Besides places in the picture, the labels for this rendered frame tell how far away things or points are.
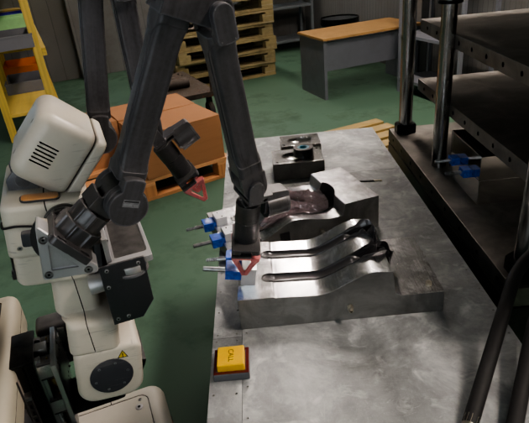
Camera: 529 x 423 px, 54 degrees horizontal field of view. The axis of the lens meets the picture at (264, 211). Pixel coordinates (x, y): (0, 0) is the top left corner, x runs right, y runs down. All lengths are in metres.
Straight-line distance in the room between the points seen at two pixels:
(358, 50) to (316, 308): 4.92
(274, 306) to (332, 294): 0.14
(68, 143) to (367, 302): 0.77
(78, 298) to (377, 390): 0.71
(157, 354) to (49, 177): 1.53
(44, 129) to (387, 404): 0.87
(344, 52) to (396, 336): 4.88
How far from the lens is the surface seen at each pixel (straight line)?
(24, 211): 1.12
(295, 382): 1.17
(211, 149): 4.01
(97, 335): 1.32
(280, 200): 1.18
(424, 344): 1.27
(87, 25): 1.36
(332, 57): 5.87
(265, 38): 7.12
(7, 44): 5.75
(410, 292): 1.32
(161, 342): 2.58
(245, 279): 1.29
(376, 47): 6.14
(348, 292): 1.27
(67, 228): 1.01
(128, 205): 0.99
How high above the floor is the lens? 1.65
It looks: 28 degrees down
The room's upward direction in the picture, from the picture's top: 6 degrees counter-clockwise
